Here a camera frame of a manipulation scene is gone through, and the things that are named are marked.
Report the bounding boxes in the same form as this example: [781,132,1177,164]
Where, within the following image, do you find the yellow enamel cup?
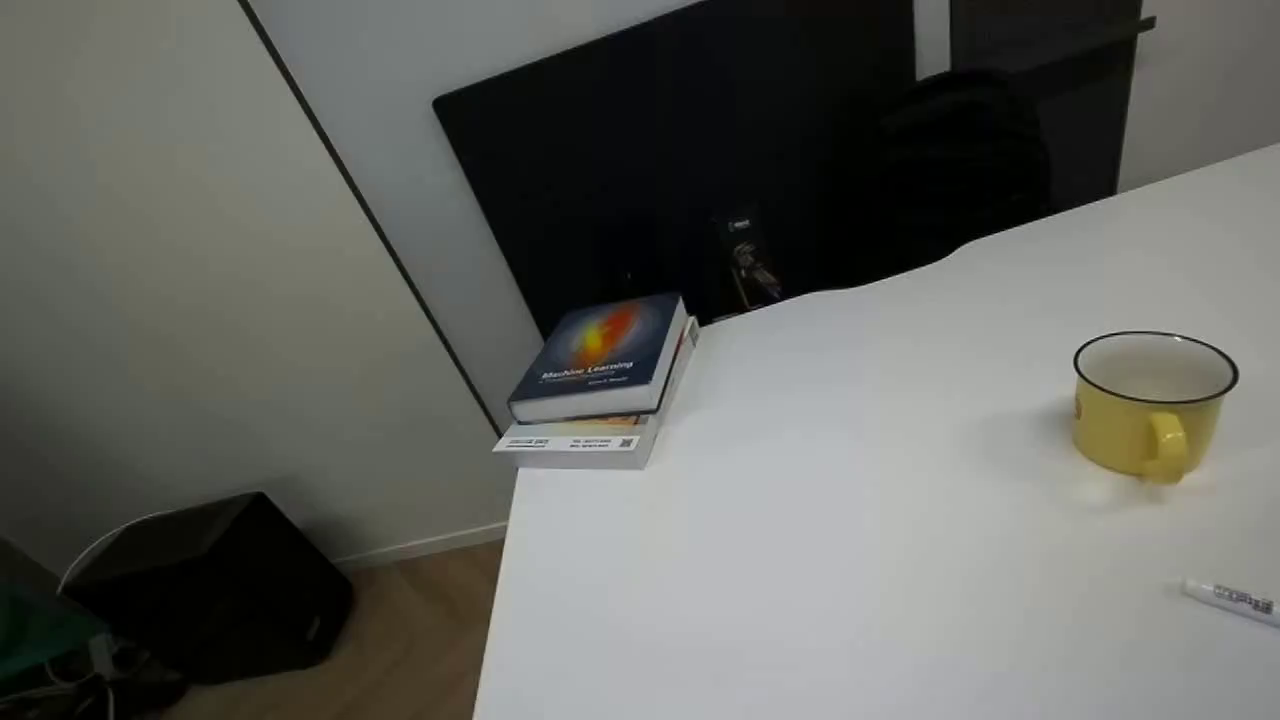
[1069,326,1244,488]

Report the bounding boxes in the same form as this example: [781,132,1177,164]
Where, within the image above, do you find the tangled floor cables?
[0,637,192,720]

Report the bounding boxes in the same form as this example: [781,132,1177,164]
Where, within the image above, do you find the black flat panel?
[433,0,924,345]

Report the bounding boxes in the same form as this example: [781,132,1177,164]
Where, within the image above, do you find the white book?
[493,317,703,472]

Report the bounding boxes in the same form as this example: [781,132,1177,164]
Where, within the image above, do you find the dark blue book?
[504,292,692,427]

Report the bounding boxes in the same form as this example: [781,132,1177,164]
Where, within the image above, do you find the white marker with blue cap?
[1179,572,1280,630]

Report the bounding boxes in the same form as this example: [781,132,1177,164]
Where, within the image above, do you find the green cloth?
[0,579,109,694]

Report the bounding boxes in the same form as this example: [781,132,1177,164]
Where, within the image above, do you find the black office chair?
[795,69,1059,299]

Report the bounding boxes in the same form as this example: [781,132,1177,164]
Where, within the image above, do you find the black box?
[57,488,360,689]

